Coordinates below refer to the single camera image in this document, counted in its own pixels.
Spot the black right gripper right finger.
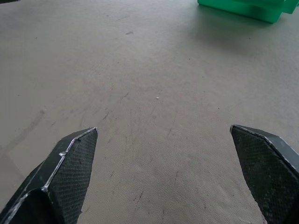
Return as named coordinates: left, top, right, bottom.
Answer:
left=229, top=124, right=299, bottom=224

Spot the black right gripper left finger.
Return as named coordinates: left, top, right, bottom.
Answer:
left=0, top=127, right=98, bottom=224

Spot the green plastic block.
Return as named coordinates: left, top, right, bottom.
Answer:
left=197, top=0, right=299, bottom=24

